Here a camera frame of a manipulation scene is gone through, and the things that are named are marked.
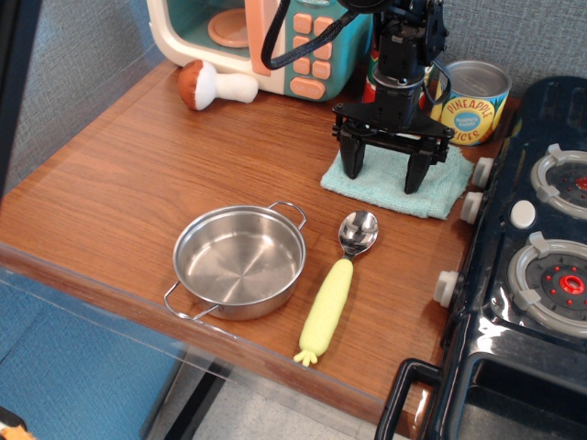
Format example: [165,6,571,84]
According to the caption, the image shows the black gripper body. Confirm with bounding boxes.
[333,90,453,164]

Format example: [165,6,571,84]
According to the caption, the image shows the light blue towel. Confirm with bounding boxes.
[321,145,473,220]

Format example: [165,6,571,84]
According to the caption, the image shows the clear acrylic table guard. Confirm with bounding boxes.
[1,246,379,439]

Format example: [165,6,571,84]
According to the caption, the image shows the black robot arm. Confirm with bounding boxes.
[333,1,454,194]

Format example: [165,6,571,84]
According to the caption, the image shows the stainless steel pan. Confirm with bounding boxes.
[163,201,307,321]

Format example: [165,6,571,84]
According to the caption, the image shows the tomato sauce can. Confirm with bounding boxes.
[362,35,434,109]

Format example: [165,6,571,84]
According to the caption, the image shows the white stove knob top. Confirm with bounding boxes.
[471,157,494,190]

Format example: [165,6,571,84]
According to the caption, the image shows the white stove knob bottom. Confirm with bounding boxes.
[433,270,460,308]

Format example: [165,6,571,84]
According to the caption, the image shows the thin black wire loop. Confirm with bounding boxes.
[421,57,453,107]

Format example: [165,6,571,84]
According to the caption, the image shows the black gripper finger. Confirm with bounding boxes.
[339,136,366,180]
[404,153,432,194]

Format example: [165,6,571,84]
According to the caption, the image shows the pineapple slices can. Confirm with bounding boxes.
[431,60,512,146]

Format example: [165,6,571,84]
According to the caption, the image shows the white stove knob middle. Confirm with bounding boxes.
[460,192,483,225]

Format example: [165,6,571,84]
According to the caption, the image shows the white stove knob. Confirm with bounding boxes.
[460,192,483,225]
[433,270,460,308]
[471,157,494,190]

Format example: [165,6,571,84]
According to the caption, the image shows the plush mushroom toy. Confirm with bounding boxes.
[178,60,259,111]

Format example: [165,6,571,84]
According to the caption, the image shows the spoon with yellow handle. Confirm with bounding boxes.
[293,211,379,368]

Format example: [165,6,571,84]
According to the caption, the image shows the toy microwave teal and cream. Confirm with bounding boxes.
[147,0,372,102]

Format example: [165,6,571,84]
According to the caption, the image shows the black braided cable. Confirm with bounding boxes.
[260,0,361,72]

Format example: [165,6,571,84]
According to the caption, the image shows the black toy stove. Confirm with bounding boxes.
[376,76,586,439]

